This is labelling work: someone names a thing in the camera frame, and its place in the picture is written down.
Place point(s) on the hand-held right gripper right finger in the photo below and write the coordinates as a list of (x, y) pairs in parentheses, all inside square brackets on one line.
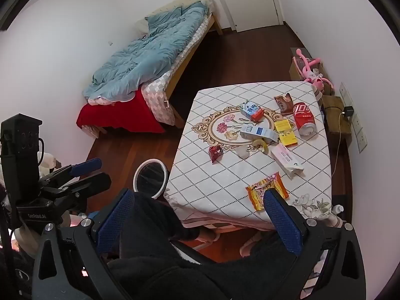
[(282, 222)]

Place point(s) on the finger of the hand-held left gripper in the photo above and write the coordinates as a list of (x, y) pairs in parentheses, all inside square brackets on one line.
[(86, 166), (93, 182)]

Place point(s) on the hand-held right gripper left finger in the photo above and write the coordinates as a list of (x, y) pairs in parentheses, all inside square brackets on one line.
[(115, 222)]

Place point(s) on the orange snack packet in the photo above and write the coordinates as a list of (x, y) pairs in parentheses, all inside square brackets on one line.
[(261, 191)]

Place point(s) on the white trash bin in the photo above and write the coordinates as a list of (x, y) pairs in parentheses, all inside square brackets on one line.
[(150, 176)]

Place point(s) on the white and pink box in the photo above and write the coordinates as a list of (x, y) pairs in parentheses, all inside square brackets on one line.
[(284, 159)]

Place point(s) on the yellow curved strip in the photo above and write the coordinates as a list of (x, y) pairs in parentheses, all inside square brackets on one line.
[(265, 145)]

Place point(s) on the yellow box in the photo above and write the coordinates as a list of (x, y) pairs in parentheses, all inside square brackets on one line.
[(286, 135)]

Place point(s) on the grey and blue box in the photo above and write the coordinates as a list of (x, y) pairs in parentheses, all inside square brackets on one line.
[(256, 131)]

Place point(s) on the small red wrapper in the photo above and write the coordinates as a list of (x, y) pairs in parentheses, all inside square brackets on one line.
[(215, 153)]

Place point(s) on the red soda can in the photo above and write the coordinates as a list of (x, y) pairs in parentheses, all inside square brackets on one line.
[(304, 118)]

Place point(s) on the blue and red milk carton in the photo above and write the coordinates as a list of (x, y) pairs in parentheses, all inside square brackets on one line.
[(251, 112)]

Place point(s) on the brown snack wrapper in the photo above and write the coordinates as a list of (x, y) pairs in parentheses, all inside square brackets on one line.
[(284, 104)]

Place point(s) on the white jacket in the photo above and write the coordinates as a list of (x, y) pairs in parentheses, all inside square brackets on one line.
[(48, 162)]

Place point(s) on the pink slipper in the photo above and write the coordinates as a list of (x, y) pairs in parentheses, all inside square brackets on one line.
[(250, 243), (207, 235)]

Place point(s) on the plastic bottle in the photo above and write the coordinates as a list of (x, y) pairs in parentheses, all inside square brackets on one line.
[(337, 211)]

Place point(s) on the person's black pants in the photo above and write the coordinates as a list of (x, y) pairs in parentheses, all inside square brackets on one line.
[(162, 256)]

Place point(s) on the red blanket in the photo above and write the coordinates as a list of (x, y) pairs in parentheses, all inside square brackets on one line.
[(125, 115)]

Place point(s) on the pink blanket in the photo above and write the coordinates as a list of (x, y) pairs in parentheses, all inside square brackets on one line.
[(103, 100)]

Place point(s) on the table with white patterned tablecloth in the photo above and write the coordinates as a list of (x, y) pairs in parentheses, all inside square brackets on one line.
[(218, 187)]

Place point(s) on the checkered bed sheet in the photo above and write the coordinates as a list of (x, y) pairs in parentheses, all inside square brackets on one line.
[(156, 97)]

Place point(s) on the wooden nightstand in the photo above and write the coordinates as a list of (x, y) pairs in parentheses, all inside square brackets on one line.
[(334, 106)]

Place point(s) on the black charger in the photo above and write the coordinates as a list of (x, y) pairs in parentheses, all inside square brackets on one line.
[(347, 112)]

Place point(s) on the blue duvet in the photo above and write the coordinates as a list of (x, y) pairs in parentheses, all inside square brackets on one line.
[(147, 53)]

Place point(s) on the wooden bed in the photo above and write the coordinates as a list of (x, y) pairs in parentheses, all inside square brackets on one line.
[(184, 65)]

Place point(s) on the pink plush toy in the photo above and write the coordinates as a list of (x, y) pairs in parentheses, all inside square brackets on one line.
[(311, 75)]

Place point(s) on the cardboard box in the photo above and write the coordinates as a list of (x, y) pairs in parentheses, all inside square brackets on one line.
[(295, 68)]

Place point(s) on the beige pillow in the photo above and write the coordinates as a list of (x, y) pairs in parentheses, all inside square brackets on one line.
[(187, 0)]

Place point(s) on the white door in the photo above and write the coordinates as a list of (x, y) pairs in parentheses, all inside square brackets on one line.
[(250, 0)]

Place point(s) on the white wall socket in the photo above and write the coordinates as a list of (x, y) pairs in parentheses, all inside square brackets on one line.
[(357, 122), (362, 141), (347, 95)]

